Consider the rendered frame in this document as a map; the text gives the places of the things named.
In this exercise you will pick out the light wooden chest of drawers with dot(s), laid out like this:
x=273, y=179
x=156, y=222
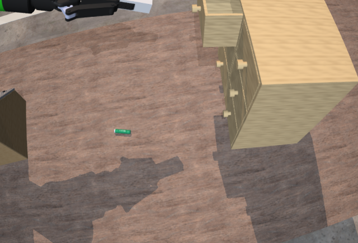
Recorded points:
x=304, y=68

